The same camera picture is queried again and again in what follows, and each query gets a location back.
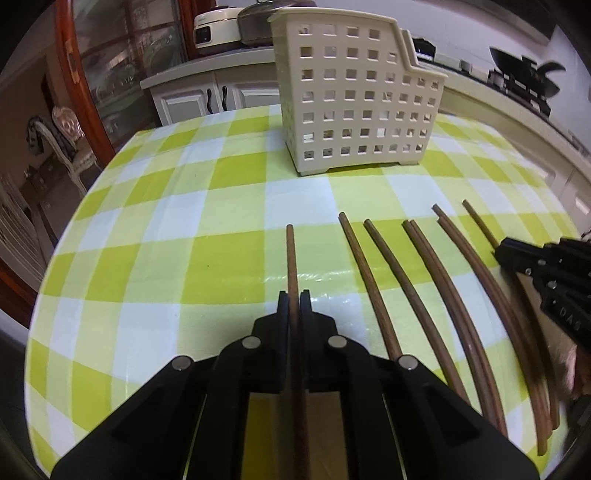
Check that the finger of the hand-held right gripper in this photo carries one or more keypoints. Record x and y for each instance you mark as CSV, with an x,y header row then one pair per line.
x,y
512,254
563,309

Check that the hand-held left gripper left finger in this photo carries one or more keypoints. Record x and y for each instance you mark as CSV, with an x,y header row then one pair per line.
x,y
282,332

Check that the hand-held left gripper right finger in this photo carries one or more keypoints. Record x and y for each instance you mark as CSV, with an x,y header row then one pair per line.
x,y
307,332

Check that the brown wooden chopstick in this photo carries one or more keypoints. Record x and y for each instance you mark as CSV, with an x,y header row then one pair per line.
x,y
480,224
292,258

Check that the row of wooden chopsticks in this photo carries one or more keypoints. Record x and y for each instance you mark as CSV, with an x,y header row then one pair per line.
x,y
459,323

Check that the cream perforated plastic basket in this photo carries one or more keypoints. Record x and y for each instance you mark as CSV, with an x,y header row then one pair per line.
x,y
332,19

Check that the person's right hand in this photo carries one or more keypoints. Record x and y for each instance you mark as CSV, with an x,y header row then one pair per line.
x,y
569,369

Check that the green white checked tablecloth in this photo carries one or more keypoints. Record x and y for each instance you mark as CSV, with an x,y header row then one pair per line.
x,y
184,277

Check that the black gas stove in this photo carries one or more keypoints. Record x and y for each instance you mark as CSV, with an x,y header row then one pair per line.
x,y
526,92

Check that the black wok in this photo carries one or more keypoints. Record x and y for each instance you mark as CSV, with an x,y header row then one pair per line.
x,y
508,57

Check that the black countertop appliance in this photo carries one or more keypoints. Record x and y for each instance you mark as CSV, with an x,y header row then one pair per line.
x,y
422,48

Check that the white kitchen counter cabinet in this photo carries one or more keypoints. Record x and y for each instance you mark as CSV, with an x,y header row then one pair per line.
x,y
184,99

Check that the red wooden door jamb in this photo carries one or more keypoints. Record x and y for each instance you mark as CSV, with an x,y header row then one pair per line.
x,y
16,281

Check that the ornate white chair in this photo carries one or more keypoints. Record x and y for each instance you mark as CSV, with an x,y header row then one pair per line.
x,y
69,152

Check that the grey pot with glass lid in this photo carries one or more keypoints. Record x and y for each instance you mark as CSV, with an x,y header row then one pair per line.
x,y
254,27

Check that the white rice cooker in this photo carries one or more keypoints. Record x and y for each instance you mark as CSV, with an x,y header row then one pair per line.
x,y
212,27

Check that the wooden framed glass door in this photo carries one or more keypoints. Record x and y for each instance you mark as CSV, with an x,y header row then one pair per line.
x,y
62,69

